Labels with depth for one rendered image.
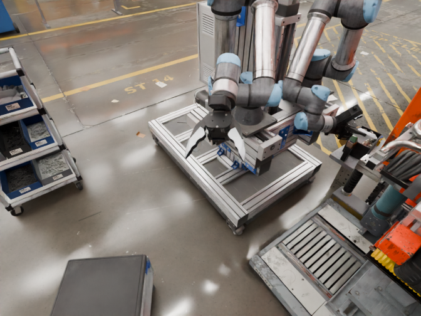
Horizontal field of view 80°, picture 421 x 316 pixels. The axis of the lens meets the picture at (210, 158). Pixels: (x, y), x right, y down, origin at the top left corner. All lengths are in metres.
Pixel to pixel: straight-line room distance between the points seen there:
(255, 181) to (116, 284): 1.08
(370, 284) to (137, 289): 1.17
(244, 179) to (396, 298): 1.04
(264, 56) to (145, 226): 1.41
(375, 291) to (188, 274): 1.01
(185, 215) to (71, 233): 0.79
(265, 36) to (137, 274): 1.17
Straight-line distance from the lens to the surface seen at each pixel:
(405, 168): 1.01
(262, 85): 0.87
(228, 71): 0.76
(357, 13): 1.24
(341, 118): 1.25
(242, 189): 1.78
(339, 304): 1.64
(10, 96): 1.95
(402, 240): 0.99
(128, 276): 1.39
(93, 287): 1.43
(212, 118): 0.67
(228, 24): 1.07
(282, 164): 2.00
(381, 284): 1.68
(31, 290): 1.98
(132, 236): 1.89
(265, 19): 0.97
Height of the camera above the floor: 1.59
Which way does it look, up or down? 45 degrees down
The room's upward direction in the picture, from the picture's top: straight up
